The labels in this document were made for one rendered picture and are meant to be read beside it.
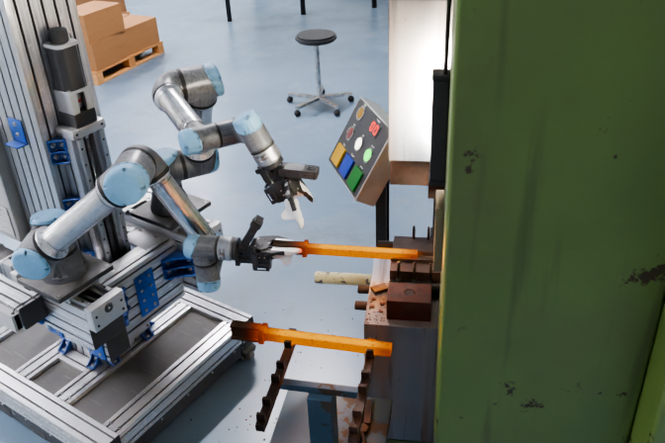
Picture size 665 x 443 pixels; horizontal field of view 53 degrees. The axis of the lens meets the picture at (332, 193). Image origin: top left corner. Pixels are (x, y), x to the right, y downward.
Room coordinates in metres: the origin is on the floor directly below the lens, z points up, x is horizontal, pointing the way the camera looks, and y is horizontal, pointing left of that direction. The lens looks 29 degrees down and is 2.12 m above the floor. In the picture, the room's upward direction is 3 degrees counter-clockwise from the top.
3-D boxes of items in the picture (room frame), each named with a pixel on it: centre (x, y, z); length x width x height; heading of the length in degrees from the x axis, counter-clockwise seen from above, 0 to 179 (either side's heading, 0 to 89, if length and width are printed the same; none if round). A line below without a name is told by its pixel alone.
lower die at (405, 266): (1.62, -0.38, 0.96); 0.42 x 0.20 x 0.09; 80
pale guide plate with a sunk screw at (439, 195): (1.32, -0.24, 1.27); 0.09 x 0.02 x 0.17; 170
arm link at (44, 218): (1.87, 0.91, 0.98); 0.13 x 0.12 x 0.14; 178
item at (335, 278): (2.01, -0.14, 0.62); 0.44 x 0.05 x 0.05; 80
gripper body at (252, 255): (1.70, 0.25, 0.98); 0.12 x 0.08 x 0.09; 80
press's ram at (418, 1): (1.58, -0.37, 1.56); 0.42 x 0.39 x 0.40; 80
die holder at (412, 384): (1.56, -0.38, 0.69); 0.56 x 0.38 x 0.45; 80
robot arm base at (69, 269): (1.87, 0.91, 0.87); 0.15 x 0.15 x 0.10
